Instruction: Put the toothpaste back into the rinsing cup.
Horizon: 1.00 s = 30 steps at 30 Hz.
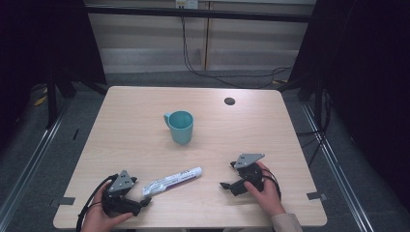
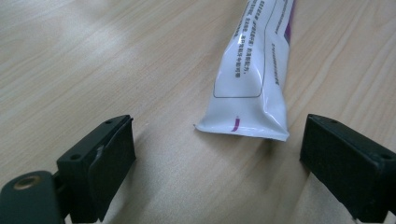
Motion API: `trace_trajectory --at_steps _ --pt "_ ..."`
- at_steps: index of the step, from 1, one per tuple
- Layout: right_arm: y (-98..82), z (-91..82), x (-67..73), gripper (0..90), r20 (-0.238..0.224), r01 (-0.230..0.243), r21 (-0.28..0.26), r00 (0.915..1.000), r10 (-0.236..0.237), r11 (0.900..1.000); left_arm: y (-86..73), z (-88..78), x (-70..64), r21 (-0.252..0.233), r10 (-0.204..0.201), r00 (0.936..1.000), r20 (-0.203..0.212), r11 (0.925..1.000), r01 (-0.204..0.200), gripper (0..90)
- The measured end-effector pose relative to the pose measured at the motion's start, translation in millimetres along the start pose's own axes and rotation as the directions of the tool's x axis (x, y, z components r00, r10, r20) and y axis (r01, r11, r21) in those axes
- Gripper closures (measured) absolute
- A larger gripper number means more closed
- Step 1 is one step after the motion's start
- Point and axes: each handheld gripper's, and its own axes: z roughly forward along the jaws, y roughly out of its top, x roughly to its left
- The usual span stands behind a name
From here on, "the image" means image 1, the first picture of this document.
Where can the black curtain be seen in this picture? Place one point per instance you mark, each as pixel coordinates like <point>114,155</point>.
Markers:
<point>38,38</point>
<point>364,64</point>

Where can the dark round table grommet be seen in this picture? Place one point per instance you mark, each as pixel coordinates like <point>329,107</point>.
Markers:
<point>229,101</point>

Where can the black horizontal bar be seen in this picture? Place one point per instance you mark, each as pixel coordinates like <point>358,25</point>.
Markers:
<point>199,14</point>

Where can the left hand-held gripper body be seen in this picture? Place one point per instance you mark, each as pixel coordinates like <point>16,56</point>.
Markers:
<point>121,183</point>

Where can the grey tape strip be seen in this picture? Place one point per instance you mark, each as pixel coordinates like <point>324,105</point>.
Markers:
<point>66,201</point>
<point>316,196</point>

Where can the person's left hand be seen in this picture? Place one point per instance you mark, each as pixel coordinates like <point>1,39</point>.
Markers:
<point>96,219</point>

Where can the teal cup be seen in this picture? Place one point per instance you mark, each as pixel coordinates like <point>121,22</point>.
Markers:
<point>182,129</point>

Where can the black metal stand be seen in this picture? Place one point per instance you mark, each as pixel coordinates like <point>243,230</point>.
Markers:
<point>51,100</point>

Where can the metal floor rail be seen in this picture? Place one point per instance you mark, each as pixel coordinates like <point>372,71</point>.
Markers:
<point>29,167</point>
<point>335,167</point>

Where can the person's right hand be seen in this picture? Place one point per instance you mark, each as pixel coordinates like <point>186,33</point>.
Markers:
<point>269,196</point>

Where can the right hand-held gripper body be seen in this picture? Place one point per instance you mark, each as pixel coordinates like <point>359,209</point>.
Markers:
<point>249,175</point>

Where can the white toothpaste tube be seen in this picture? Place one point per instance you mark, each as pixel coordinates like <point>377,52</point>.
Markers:
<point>174,180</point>

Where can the yellow floor tape piece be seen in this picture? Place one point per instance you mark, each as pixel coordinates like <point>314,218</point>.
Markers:
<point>40,101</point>

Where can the white wall socket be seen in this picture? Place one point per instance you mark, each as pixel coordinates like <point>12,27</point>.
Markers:
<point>186,3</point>

